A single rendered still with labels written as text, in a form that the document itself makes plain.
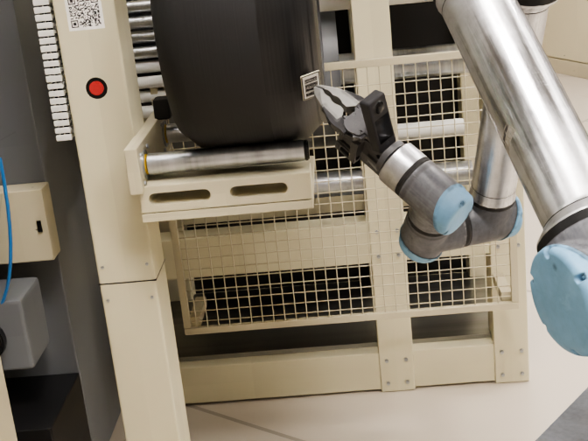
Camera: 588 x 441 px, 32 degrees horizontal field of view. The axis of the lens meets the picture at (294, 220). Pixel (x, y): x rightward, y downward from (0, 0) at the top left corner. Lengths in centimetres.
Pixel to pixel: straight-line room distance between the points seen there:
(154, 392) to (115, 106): 68
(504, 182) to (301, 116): 42
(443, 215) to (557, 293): 55
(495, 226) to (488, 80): 56
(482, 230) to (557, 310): 67
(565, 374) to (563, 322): 177
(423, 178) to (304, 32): 35
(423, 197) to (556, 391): 127
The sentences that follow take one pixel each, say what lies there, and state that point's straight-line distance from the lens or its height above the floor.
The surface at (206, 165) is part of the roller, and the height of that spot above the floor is 89.
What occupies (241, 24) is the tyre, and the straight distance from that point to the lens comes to 193.
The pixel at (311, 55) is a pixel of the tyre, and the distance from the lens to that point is 198.
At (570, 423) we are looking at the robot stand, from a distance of 165.
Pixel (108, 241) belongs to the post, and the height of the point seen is 72.
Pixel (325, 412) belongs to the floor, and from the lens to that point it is 296.
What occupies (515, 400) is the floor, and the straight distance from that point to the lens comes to 298.
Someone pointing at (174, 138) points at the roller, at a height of 89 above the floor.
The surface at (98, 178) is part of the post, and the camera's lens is 226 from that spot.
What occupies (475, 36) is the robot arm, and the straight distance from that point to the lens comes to 154.
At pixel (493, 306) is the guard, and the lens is 278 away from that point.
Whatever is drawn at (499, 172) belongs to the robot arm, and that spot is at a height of 88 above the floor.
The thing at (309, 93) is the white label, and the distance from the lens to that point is 200.
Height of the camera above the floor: 142
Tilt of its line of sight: 18 degrees down
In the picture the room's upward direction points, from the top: 6 degrees counter-clockwise
